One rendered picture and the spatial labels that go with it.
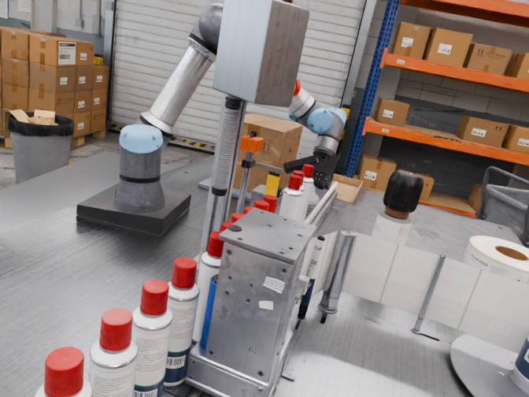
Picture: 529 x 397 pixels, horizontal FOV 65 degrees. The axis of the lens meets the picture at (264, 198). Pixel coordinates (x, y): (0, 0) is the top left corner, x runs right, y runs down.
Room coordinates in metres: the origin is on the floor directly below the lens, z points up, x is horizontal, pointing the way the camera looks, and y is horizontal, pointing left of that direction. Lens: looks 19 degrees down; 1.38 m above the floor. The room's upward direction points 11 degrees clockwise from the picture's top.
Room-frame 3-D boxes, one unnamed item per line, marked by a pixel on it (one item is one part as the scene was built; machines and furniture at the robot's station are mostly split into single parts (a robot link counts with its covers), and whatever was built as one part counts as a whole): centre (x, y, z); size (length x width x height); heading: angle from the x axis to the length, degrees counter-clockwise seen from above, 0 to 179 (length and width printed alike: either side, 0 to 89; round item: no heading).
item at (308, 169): (1.26, -0.11, 0.98); 0.05 x 0.05 x 0.20
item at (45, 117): (3.11, 1.81, 0.50); 0.42 x 0.41 x 0.28; 175
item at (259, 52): (0.91, 0.07, 1.38); 0.17 x 0.10 x 0.19; 39
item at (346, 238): (0.81, -0.19, 0.97); 0.05 x 0.05 x 0.19
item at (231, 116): (0.86, 0.10, 1.18); 0.04 x 0.04 x 0.21
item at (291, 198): (1.10, -0.07, 0.98); 0.05 x 0.05 x 0.20
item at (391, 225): (0.99, -0.33, 1.03); 0.09 x 0.09 x 0.30
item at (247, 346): (0.56, -0.01, 1.01); 0.14 x 0.13 x 0.26; 164
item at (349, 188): (1.95, -0.31, 0.85); 0.30 x 0.26 x 0.04; 164
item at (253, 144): (0.95, 0.02, 1.05); 0.10 x 0.04 x 0.33; 74
